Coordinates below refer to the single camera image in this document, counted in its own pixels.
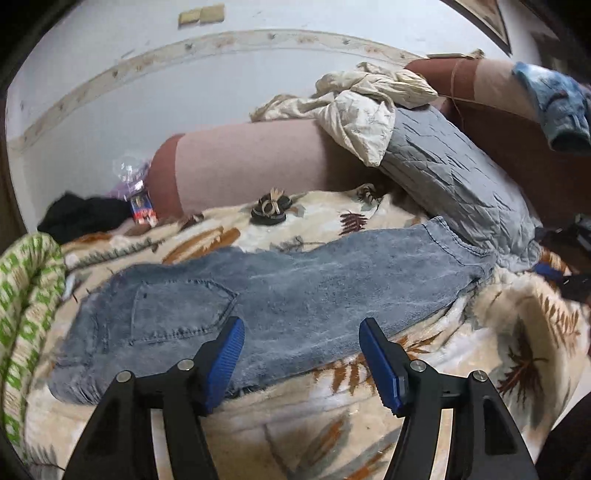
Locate cream leaf-print blanket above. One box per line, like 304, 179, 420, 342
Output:
21, 185, 591, 480

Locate grey-blue denim pants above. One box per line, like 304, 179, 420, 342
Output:
48, 216, 498, 407

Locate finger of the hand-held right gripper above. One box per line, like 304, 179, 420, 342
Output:
532, 262, 591, 302
540, 215, 591, 251

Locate black beige hair clip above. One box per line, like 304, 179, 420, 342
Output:
249, 186, 294, 227

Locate purple plastic bag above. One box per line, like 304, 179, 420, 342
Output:
108, 179, 146, 202

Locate blue tie-dye denim garment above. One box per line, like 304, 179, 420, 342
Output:
512, 61, 591, 155

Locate colourful small packet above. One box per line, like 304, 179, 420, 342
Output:
129, 191, 156, 226

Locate crumpled cream cloth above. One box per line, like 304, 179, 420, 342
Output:
249, 62, 439, 168

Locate pink brown sofa bolster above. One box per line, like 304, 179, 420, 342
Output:
147, 117, 384, 219

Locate grey quilted pillow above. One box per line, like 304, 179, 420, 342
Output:
376, 105, 544, 273

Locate clear plastic bag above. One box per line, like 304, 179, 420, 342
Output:
113, 154, 151, 190

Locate dark picture frame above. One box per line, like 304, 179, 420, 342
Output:
450, 0, 513, 56

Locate green white patterned cloth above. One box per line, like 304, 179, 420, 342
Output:
0, 232, 68, 446

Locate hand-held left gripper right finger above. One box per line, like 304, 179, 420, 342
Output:
359, 318, 541, 480

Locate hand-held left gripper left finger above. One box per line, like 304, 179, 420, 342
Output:
62, 316, 246, 480

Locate brown and beige sofa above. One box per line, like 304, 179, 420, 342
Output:
404, 58, 591, 224

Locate black cloth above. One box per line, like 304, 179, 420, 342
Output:
37, 193, 134, 244

